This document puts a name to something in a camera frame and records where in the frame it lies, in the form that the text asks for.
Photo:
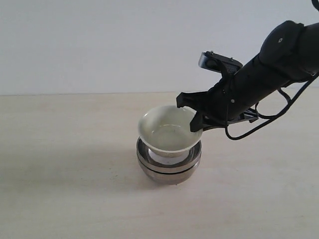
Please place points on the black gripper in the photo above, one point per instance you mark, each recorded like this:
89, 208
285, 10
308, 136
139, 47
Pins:
232, 96

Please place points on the white ceramic bowl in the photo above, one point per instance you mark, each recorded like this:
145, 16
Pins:
165, 130

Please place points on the dimpled steel bowl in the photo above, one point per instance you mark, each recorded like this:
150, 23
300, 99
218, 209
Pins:
183, 161

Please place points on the smooth steel bowl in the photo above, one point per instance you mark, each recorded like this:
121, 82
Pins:
169, 178

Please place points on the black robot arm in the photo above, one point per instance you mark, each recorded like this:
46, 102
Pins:
289, 54

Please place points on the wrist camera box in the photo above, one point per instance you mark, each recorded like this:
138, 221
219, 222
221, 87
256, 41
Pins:
218, 63

